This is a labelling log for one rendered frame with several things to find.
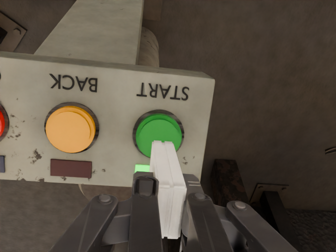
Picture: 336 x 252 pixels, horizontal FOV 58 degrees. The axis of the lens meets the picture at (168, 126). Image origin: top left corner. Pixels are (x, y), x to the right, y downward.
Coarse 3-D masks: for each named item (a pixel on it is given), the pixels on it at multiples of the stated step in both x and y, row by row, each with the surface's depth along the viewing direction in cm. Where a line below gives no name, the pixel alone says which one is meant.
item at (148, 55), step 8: (144, 32) 78; (144, 40) 73; (152, 40) 77; (144, 48) 69; (152, 48) 73; (144, 56) 66; (152, 56) 69; (144, 64) 63; (152, 64) 66; (80, 184) 42; (88, 184) 42; (88, 192) 43; (96, 192) 43; (104, 192) 43; (112, 192) 43; (120, 192) 43; (128, 192) 43; (120, 200) 44
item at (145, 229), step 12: (144, 180) 14; (156, 180) 14; (132, 192) 14; (144, 192) 14; (156, 192) 14; (132, 204) 13; (144, 204) 13; (156, 204) 14; (132, 216) 12; (144, 216) 13; (156, 216) 13; (132, 228) 12; (144, 228) 12; (156, 228) 12; (132, 240) 11; (144, 240) 11; (156, 240) 11
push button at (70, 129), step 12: (60, 108) 25; (72, 108) 25; (48, 120) 25; (60, 120) 25; (72, 120) 25; (84, 120) 25; (48, 132) 25; (60, 132) 25; (72, 132) 25; (84, 132) 25; (60, 144) 25; (72, 144) 26; (84, 144) 26
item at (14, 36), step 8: (0, 16) 78; (8, 16) 78; (0, 24) 79; (8, 24) 79; (16, 24) 79; (0, 32) 78; (8, 32) 80; (16, 32) 79; (24, 32) 80; (0, 40) 78; (8, 40) 81; (16, 40) 81; (0, 48) 82; (8, 48) 83; (176, 240) 78; (176, 248) 76
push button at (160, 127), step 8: (144, 120) 26; (152, 120) 26; (160, 120) 26; (168, 120) 26; (144, 128) 26; (152, 128) 26; (160, 128) 26; (168, 128) 26; (176, 128) 26; (136, 136) 26; (144, 136) 26; (152, 136) 26; (160, 136) 26; (168, 136) 26; (176, 136) 26; (144, 144) 26; (176, 144) 26; (144, 152) 27
